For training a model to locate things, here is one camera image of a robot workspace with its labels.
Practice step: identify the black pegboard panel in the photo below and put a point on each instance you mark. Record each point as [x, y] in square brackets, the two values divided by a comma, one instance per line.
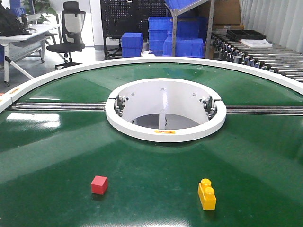
[121, 16]

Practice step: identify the black tray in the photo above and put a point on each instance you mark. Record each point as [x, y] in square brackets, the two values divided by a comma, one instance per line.
[245, 34]

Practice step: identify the grey metal shelf frame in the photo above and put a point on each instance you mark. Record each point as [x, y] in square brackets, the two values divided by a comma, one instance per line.
[185, 24]

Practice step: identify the red cube block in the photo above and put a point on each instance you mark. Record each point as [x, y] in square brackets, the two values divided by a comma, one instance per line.
[99, 185]

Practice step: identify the blue crate stack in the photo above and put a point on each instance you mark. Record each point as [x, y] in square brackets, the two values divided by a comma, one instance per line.
[158, 28]
[132, 44]

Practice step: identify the blue crate stack middle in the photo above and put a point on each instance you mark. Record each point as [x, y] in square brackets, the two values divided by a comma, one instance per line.
[158, 28]

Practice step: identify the black mesh office chair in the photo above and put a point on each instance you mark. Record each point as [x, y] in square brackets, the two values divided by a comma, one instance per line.
[72, 25]

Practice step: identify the white flat tray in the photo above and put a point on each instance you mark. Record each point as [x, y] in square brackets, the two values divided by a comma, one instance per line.
[254, 43]

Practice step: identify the steel roller conveyor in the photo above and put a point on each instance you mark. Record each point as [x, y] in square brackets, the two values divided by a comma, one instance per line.
[277, 59]

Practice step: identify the right steel rail rods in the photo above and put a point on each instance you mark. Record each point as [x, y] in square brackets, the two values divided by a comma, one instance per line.
[265, 109]

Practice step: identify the white outer conveyor rim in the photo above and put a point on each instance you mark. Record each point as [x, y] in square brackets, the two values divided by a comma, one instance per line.
[92, 83]

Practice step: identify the white office desk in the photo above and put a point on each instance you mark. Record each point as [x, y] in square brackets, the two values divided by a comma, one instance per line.
[21, 46]

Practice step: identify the left steel rail rods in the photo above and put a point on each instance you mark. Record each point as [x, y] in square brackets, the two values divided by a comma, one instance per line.
[29, 106]

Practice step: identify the blue crate stack left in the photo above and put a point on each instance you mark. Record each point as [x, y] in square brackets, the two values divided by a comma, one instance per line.
[132, 44]

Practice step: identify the yellow studded toy brick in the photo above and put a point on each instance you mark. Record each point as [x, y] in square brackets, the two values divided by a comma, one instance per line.
[206, 194]

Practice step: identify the steel rail rods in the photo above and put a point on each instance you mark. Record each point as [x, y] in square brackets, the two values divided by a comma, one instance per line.
[29, 106]
[265, 109]

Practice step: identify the blue crate low right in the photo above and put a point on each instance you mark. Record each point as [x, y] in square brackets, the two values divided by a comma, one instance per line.
[185, 47]

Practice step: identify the black backpack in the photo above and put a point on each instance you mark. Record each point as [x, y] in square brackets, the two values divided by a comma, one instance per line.
[9, 23]

